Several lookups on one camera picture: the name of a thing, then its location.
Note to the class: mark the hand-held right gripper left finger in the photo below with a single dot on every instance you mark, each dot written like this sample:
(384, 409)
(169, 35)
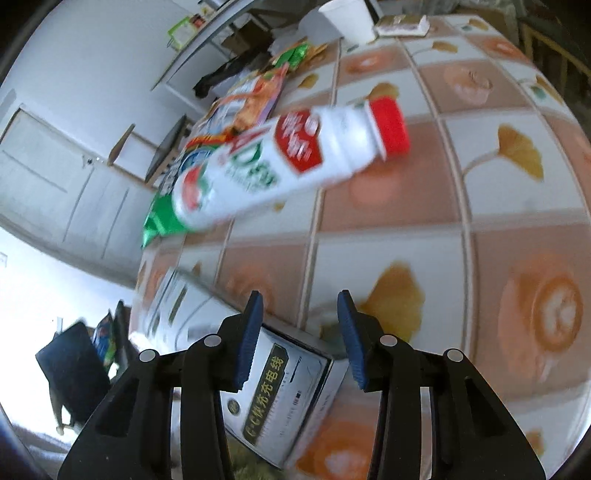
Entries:
(247, 341)

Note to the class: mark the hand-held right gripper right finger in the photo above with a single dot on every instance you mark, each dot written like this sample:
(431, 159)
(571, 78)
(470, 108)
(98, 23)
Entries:
(353, 341)

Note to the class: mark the green snack bag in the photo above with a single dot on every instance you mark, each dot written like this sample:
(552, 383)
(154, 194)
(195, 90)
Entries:
(159, 226)

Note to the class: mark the white strawberry milk bottle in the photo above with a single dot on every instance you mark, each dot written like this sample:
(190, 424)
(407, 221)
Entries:
(258, 170)

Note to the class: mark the orange snack bag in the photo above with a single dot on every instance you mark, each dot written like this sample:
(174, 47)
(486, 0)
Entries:
(258, 101)

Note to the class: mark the white door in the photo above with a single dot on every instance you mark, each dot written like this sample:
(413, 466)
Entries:
(55, 175)

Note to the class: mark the black cloth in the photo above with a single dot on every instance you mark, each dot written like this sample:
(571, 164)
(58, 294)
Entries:
(217, 76)

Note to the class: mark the small green wrapper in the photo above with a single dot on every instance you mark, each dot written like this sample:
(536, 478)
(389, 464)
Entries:
(295, 55)

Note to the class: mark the yellow snack packet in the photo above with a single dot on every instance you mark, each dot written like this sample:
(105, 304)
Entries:
(318, 50)

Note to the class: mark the white shelf table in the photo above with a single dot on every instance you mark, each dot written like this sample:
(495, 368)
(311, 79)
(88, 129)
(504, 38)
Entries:
(203, 41)

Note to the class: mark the cardboard box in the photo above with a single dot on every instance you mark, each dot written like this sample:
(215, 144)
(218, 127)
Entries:
(249, 37)

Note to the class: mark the green box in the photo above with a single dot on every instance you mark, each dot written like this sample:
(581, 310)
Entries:
(182, 30)

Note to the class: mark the white flat packet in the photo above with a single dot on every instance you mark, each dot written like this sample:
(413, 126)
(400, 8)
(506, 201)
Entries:
(401, 25)

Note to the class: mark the white paper cup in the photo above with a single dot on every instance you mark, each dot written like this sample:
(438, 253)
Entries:
(351, 21)

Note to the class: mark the wooden chair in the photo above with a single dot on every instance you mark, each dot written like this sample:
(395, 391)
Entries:
(538, 41)

